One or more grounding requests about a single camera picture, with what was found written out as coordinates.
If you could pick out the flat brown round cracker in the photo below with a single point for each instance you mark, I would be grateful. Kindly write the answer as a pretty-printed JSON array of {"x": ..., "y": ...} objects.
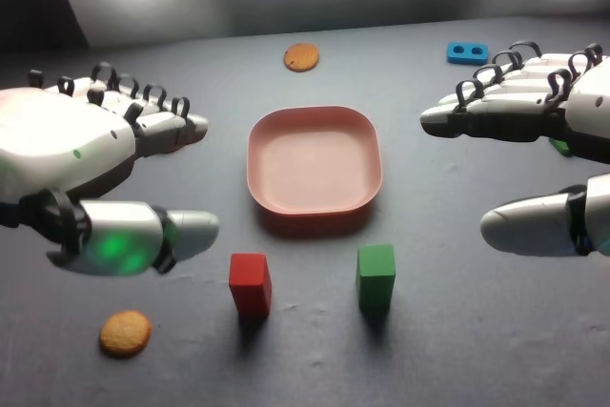
[{"x": 301, "y": 57}]

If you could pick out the golden round toy cookie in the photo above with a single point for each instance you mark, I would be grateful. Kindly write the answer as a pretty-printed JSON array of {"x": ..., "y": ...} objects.
[{"x": 125, "y": 333}]

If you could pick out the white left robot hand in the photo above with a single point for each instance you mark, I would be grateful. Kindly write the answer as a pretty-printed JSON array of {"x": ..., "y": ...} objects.
[{"x": 57, "y": 140}]

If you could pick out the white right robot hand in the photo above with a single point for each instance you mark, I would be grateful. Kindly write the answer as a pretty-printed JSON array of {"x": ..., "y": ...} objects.
[{"x": 586, "y": 111}]

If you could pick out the pink square plate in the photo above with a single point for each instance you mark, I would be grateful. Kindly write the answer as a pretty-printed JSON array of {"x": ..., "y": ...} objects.
[{"x": 314, "y": 159}]

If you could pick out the grey tablecloth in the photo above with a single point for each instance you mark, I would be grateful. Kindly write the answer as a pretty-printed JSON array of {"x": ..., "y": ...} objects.
[{"x": 305, "y": 359}]

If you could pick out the blue two-hole block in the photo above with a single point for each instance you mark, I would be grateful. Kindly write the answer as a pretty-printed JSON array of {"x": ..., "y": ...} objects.
[{"x": 467, "y": 60}]

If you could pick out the green two-hole block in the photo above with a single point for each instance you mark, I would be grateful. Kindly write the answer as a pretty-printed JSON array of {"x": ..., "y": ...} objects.
[{"x": 560, "y": 146}]

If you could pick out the red block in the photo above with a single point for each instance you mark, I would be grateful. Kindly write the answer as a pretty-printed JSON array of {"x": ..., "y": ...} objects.
[{"x": 250, "y": 283}]

